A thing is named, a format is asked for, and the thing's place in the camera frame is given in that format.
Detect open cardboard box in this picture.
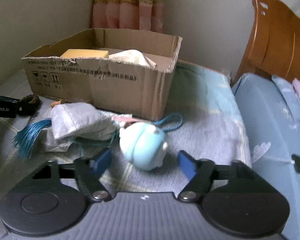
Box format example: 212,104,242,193
22,28,182,120

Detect wooden bed headboard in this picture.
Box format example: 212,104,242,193
232,0,300,84

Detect blue floral bed mattress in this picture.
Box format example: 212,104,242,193
232,73,300,239

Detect orange foam earplug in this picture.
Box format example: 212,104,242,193
50,100,64,108

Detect grey checked blanket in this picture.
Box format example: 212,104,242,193
0,61,251,193

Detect grey sachet pouch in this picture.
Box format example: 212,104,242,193
40,127,75,152
51,102,117,141

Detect dark brown scrunchie ring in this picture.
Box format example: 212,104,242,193
21,93,41,116

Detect light blue plush toy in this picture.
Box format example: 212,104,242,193
119,122,168,171

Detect blue tassel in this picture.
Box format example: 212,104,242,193
13,119,52,158

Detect cream microfibre cloth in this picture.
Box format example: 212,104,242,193
109,49,157,68

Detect yellow green sponge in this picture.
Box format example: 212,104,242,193
61,49,109,59

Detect pink striped curtain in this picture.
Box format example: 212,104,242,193
91,0,163,33

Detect blue floral pillow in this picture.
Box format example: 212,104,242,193
271,75,300,123

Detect white charging cable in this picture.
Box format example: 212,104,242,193
262,154,296,164

